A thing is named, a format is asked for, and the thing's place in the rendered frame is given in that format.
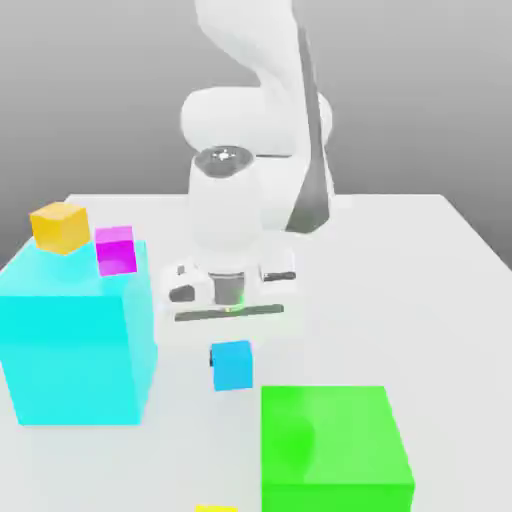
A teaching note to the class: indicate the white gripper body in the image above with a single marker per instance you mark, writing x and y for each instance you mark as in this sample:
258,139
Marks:
230,323

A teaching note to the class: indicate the small blue cube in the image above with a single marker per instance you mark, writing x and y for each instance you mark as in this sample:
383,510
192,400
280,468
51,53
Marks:
232,366

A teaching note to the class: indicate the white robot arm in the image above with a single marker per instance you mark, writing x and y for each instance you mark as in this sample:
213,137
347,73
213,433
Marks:
240,120

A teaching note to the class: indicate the small magenta cube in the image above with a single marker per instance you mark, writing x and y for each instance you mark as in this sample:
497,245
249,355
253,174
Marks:
116,252

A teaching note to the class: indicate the small yellow cube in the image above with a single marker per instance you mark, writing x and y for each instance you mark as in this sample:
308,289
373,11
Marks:
216,508

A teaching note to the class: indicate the small orange cube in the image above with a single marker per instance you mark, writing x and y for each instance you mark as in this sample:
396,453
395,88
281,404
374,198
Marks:
60,228

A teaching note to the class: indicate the large cyan box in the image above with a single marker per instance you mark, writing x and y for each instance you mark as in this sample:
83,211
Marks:
72,344

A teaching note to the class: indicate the large green box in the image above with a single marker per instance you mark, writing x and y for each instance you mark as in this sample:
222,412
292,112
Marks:
332,448

